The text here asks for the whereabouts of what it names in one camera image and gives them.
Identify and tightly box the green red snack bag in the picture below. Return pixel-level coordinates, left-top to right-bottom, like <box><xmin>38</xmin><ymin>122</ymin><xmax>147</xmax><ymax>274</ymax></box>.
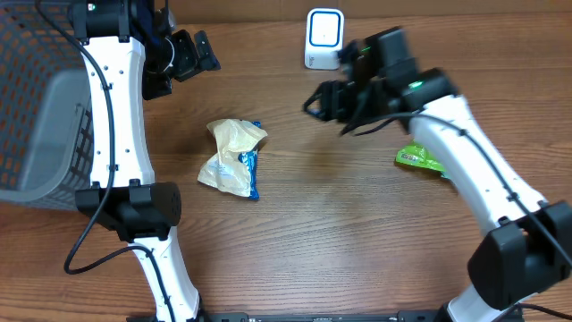
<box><xmin>395</xmin><ymin>140</ymin><xmax>445</xmax><ymax>174</ymax></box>

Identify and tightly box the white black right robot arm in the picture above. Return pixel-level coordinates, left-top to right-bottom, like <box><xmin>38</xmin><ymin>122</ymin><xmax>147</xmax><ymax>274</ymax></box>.
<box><xmin>303</xmin><ymin>27</ymin><xmax>571</xmax><ymax>321</ymax></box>

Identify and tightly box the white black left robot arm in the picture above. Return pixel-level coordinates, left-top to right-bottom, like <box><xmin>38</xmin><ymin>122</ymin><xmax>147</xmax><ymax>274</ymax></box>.
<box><xmin>69</xmin><ymin>1</ymin><xmax>220</xmax><ymax>321</ymax></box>

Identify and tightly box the dark grey plastic basket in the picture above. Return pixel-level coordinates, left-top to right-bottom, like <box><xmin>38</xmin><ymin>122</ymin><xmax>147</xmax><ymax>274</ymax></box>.
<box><xmin>1</xmin><ymin>1</ymin><xmax>94</xmax><ymax>210</ymax></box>

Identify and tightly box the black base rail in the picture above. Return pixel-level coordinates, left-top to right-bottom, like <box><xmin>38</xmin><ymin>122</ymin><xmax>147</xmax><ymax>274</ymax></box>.
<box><xmin>127</xmin><ymin>308</ymin><xmax>526</xmax><ymax>322</ymax></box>

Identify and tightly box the blue Oreo cookie pack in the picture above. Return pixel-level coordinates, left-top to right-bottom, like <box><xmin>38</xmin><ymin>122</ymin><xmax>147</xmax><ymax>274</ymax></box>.
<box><xmin>236</xmin><ymin>137</ymin><xmax>261</xmax><ymax>200</ymax></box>

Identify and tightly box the white barcode scanner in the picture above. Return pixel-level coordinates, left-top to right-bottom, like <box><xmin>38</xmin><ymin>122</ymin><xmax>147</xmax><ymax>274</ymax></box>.
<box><xmin>304</xmin><ymin>8</ymin><xmax>345</xmax><ymax>70</ymax></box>

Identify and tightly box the beige tissue pack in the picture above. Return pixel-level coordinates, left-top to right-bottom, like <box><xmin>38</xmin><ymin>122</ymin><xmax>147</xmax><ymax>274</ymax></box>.
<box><xmin>198</xmin><ymin>119</ymin><xmax>267</xmax><ymax>197</ymax></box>

